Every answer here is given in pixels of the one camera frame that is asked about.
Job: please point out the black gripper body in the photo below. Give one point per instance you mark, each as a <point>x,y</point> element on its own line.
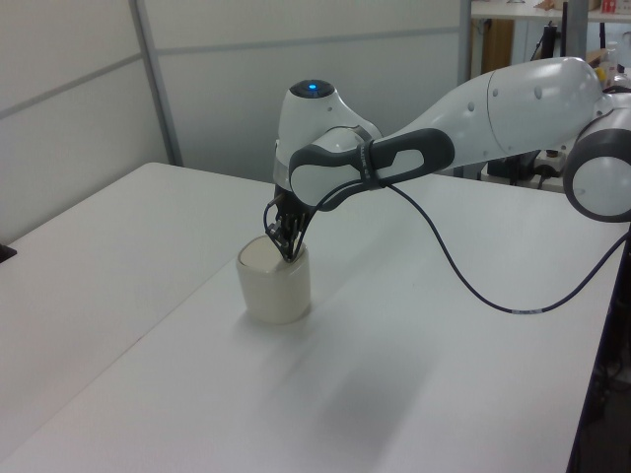
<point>285,196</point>

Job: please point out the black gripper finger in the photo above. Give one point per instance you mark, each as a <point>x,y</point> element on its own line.
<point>276,230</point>
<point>292,241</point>

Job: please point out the beige trash can lid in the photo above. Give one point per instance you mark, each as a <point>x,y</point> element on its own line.
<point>259,256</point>

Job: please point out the small white trash can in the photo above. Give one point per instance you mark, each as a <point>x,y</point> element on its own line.
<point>276,295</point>

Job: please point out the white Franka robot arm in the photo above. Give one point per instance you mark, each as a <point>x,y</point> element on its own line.
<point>493,108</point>

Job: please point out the white desk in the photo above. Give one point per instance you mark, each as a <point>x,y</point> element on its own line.
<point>522,12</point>

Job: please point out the cardboard box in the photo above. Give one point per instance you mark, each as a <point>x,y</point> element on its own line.
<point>595,56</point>

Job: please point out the clear plastic bottle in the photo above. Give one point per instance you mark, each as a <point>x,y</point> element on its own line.
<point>612,56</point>

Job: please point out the red box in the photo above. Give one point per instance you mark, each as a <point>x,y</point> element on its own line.
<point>609,6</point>

